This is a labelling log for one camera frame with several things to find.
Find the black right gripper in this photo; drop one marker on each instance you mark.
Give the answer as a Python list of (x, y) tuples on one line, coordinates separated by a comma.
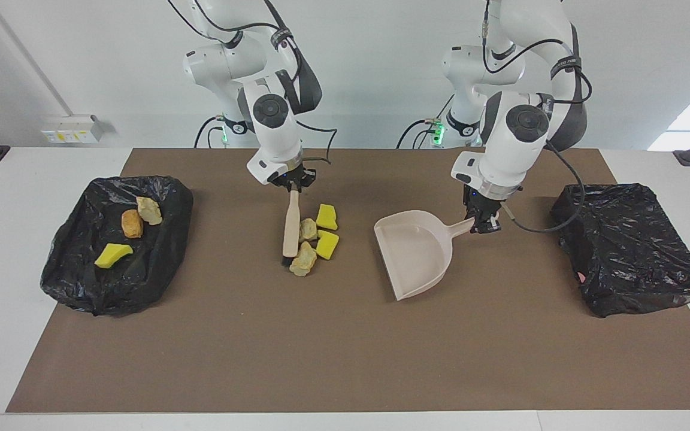
[(304, 175)]

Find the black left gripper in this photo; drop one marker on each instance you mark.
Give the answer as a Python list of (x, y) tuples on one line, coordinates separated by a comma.
[(483, 205)]

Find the beige hand brush black bristles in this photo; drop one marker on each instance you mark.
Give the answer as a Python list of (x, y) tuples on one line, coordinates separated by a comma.
[(291, 224)]

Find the yellow sponge piece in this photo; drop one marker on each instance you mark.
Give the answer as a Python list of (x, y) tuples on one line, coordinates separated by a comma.
[(327, 216), (111, 254), (328, 244)]

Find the small beige sponge chunk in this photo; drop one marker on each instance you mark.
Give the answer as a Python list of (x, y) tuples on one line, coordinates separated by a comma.
[(308, 230)]

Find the large beige sponge chunk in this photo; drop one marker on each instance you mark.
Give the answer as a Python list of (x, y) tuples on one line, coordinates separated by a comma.
[(303, 260)]

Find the beige plastic dustpan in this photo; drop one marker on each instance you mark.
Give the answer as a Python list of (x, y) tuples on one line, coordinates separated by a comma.
[(417, 257)]

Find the brown bread-shaped sponge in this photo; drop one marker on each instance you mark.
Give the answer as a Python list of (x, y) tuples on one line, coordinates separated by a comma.
[(132, 224)]

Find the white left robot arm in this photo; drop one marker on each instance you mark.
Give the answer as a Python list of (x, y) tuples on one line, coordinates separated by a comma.
[(518, 137)]

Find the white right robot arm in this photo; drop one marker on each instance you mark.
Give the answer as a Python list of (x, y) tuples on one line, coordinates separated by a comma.
[(273, 120)]

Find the black bag bin pink spot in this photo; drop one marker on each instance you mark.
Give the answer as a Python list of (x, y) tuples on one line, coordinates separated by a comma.
[(638, 257)]

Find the black bag lined bin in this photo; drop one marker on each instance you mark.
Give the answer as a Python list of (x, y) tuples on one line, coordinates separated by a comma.
[(141, 275)]

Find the brown table mat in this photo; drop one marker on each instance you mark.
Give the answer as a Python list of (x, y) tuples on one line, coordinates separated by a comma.
[(321, 359)]

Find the white wall socket box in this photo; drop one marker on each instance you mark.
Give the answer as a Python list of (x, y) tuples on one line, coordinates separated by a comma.
[(69, 134)]

